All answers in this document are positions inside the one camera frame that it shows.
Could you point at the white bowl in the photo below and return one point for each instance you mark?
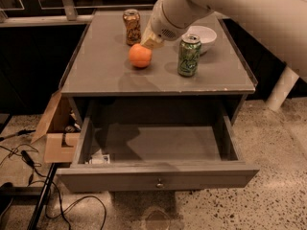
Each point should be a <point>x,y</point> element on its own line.
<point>206,35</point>

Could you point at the black plug with cable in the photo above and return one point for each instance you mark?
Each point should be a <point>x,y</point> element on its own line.
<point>17,160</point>

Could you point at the orange fruit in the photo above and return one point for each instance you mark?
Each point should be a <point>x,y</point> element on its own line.
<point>140,56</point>

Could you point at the grey cabinet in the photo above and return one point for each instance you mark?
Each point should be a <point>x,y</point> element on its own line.
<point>102,68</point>

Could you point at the cardboard box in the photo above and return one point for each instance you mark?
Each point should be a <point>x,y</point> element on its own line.
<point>60,145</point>

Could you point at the metal window railing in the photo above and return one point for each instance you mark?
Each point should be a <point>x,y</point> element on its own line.
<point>30,13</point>

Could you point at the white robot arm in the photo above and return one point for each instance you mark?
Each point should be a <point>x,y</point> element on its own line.
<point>279,25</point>

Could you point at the white paper scrap in drawer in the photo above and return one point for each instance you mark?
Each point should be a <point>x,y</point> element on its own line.
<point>99,158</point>

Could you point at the black metal stand leg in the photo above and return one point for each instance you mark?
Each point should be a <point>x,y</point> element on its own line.
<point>47,182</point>

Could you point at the green soda can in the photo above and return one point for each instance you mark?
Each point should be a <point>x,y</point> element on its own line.
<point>188,55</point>

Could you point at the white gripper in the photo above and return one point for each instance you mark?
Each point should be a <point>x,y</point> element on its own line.
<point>162,24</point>

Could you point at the metal drawer knob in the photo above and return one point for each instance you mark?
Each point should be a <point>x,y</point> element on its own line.
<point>159,184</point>

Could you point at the orange-brown soda can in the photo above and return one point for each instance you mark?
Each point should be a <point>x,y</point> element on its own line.
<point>131,18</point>

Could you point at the open grey top drawer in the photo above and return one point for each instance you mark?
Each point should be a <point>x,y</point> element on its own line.
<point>188,144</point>

